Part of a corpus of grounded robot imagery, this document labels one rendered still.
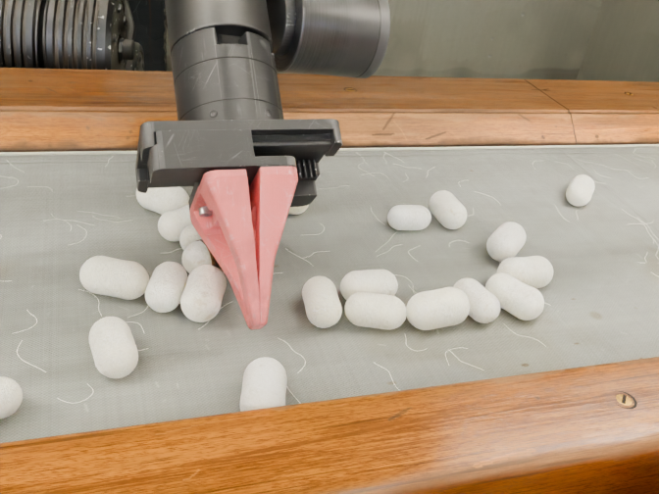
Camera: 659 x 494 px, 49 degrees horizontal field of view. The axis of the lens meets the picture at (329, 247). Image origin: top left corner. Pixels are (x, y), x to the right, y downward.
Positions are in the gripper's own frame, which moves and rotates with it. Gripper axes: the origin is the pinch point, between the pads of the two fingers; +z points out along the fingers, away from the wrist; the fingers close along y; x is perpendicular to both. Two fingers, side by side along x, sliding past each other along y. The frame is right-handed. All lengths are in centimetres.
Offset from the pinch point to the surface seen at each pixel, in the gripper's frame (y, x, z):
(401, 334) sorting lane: 8.2, 1.1, 1.9
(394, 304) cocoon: 7.7, 0.0, 0.4
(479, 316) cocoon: 12.8, 0.4, 1.5
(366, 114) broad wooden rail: 15.5, 16.6, -19.0
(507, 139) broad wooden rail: 29.0, 16.8, -16.4
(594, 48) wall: 186, 170, -120
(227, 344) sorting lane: -1.4, 1.5, 1.3
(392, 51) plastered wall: 104, 179, -122
